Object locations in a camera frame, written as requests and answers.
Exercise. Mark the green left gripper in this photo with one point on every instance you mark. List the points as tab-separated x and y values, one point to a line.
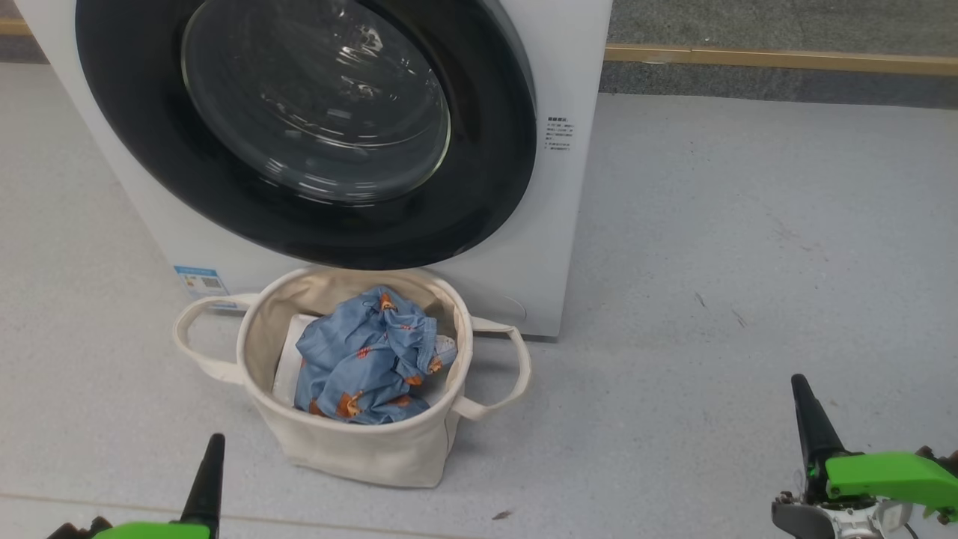
150	531

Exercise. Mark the black round glass washer door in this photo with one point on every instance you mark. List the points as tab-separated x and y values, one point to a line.
486	187

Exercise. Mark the blue energy label sticker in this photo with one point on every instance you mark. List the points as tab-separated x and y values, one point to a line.
200	281

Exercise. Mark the cream canvas laundry basket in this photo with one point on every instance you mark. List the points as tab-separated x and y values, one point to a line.
374	457

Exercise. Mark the white padding sheet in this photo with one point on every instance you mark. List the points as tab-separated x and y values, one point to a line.
290	359

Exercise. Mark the white front-load washing machine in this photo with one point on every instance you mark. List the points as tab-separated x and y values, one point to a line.
554	239

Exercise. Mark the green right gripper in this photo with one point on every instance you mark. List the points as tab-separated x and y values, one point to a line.
891	479

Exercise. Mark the blue patterned garment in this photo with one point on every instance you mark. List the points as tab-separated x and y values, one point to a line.
359	359

